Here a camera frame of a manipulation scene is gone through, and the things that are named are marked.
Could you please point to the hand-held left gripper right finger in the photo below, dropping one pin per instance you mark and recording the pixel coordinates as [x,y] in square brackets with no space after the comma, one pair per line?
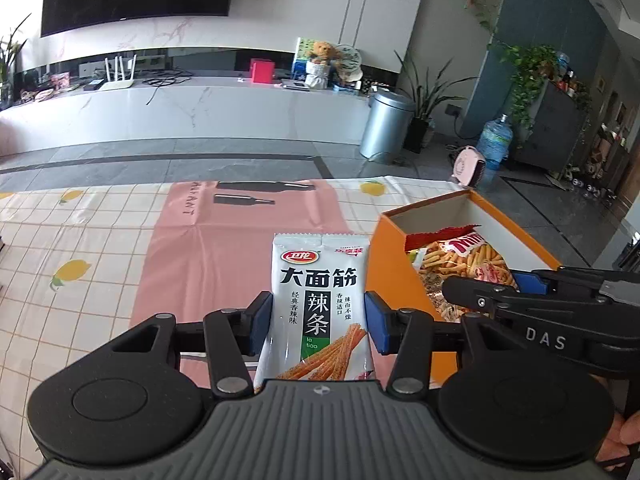
[377,322]

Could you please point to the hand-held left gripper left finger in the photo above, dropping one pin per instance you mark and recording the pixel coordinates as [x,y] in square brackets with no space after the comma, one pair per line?
[261,322]

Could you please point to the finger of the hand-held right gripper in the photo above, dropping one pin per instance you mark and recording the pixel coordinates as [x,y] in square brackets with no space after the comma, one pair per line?
[470,297]
[532,281]

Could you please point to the red fries snack packet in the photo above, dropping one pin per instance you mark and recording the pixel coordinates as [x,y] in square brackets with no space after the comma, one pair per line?
[462,255]

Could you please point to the orange cardboard box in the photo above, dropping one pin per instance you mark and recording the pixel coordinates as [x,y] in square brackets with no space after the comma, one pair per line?
[400,270]

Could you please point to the white spicy strip packet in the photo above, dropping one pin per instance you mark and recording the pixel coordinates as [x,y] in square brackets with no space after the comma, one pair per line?
[320,285]

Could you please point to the person's right hand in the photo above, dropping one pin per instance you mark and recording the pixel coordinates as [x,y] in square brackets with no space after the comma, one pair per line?
[631,425]

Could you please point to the pink space heater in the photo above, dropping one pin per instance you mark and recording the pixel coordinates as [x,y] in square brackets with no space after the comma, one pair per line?
[467,167]

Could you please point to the blue water bottle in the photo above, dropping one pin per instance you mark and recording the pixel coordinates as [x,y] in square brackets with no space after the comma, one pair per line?
[494,147]

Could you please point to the cluttered shelf rack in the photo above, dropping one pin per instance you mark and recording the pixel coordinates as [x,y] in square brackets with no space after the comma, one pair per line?
[607,155]

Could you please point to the dark cabinet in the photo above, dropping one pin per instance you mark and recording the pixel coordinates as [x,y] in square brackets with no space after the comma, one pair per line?
[555,130]

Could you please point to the pink checked tablecloth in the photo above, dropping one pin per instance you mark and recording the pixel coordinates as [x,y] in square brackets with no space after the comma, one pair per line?
[100,240]

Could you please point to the silver trash can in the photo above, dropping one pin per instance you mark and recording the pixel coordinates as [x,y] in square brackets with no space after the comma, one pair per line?
[385,125]

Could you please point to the potted long-leaf plant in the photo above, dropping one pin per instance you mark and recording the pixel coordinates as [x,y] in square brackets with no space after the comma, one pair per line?
[422,110]

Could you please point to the potted pothos plant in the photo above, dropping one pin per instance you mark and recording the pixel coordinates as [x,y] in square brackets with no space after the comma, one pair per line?
[530,75]

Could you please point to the white marble console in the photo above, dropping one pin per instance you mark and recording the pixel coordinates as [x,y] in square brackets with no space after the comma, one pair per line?
[200,110]

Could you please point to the red square box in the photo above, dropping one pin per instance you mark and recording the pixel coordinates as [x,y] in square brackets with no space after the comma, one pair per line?
[262,71]

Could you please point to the round paper fan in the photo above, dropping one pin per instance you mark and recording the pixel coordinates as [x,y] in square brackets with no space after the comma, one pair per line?
[348,62]

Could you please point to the teddy bear bouquet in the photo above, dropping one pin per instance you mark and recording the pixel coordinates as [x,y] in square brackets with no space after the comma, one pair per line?
[320,65]

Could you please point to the green picture card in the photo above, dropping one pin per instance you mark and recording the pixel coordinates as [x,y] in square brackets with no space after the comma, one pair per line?
[301,55]

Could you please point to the white router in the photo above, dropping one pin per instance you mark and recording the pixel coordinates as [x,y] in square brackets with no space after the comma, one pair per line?
[117,80]

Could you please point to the plant in glass vase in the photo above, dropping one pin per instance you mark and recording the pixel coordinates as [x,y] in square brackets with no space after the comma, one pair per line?
[10,55]

